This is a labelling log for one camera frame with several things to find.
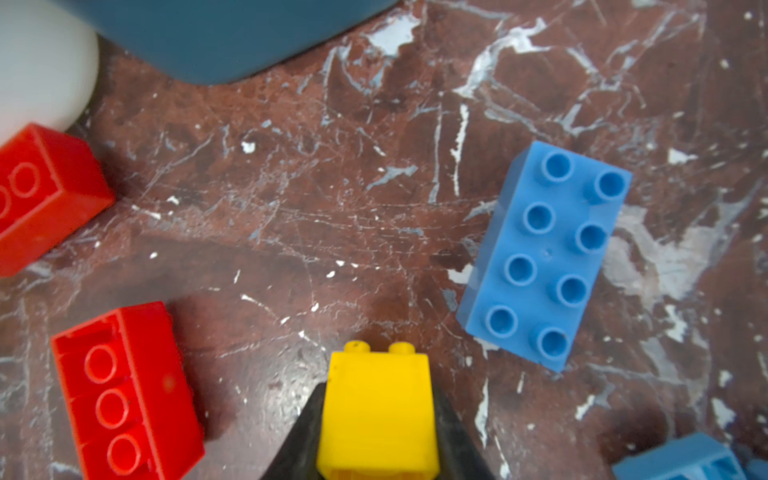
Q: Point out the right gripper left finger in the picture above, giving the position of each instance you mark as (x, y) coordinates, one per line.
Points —
(297, 457)

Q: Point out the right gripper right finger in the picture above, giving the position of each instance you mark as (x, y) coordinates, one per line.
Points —
(458, 456)

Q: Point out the small yellow lego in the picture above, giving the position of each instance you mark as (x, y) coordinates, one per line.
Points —
(378, 419)

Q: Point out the red lego brick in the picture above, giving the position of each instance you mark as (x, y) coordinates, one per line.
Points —
(130, 407)
(51, 185)

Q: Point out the blue lego brick centre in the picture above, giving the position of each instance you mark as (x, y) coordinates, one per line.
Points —
(540, 258)

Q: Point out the blue lego brick pair left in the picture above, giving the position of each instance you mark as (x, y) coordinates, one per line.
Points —
(696, 456)

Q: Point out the teal plastic bin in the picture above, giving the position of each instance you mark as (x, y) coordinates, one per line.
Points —
(209, 42)

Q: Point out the white plastic bin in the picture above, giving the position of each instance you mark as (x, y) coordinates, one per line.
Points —
(49, 66)

